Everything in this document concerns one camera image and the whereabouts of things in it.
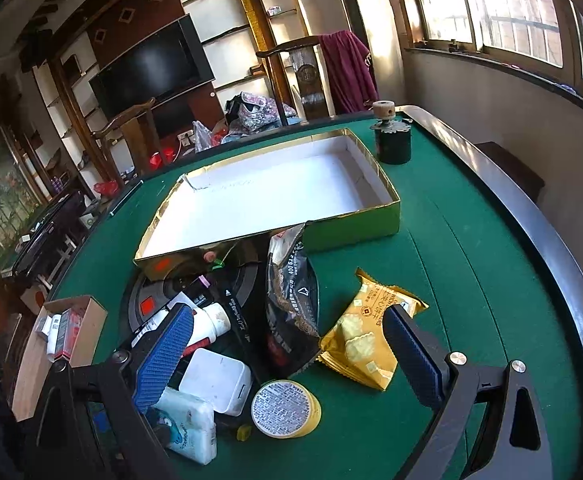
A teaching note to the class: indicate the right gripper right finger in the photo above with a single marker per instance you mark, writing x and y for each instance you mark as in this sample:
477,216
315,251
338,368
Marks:
511,442

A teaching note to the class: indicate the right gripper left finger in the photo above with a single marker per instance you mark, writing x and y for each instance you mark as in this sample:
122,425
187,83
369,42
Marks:
90,421

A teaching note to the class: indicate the white pill bottle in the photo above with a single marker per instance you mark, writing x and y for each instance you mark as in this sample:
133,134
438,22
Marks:
206,322

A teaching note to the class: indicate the silver red carton box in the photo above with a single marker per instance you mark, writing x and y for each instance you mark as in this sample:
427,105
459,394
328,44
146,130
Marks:
70,325

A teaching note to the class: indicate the cardboard tray box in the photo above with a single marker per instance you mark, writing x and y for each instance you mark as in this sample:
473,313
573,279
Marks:
34,365

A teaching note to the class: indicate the small white carton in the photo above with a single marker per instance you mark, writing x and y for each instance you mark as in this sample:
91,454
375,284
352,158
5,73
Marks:
47,330

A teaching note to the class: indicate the white square box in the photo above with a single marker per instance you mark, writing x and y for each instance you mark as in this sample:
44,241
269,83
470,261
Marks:
219,380

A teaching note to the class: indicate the yellow snack packet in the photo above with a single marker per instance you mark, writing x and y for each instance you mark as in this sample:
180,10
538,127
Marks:
356,347

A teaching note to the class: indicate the yellow round tin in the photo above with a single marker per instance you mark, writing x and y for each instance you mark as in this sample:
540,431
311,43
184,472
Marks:
283,409

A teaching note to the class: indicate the black foil snack bag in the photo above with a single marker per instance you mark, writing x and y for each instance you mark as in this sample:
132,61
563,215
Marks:
292,303

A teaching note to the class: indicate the gold shallow box tray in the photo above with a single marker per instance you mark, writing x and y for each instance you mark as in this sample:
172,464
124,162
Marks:
329,183

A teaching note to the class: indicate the wooden chair left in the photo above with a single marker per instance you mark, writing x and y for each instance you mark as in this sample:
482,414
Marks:
138,130

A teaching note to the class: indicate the dark jar with knob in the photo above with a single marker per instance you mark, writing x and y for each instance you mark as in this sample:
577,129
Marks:
392,134

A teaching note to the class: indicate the pile of clothes bags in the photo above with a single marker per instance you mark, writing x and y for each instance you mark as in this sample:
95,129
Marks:
246,114

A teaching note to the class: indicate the black television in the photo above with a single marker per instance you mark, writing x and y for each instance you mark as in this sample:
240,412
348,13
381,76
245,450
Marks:
165,64

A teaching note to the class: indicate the maroon cloth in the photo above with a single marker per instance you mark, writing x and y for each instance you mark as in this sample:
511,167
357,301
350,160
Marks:
348,65

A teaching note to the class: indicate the wooden chair with cloth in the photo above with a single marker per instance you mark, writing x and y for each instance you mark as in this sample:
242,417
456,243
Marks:
306,68

